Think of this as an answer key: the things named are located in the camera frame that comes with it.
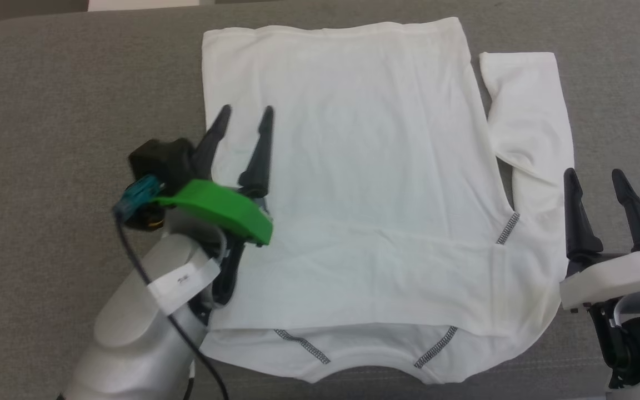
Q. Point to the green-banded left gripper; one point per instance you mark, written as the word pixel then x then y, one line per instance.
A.
pixel 214 208

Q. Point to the grey fabric sofa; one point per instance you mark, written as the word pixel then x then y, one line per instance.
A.
pixel 48 111

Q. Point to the white long-sleeve garment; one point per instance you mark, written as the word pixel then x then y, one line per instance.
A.
pixel 353 166

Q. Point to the white label tape strip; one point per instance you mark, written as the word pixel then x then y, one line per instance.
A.
pixel 184 283

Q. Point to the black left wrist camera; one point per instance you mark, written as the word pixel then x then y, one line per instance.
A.
pixel 161 158

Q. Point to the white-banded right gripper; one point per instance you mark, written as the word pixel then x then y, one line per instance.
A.
pixel 614 278

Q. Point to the white pillar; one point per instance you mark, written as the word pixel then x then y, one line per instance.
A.
pixel 142 4

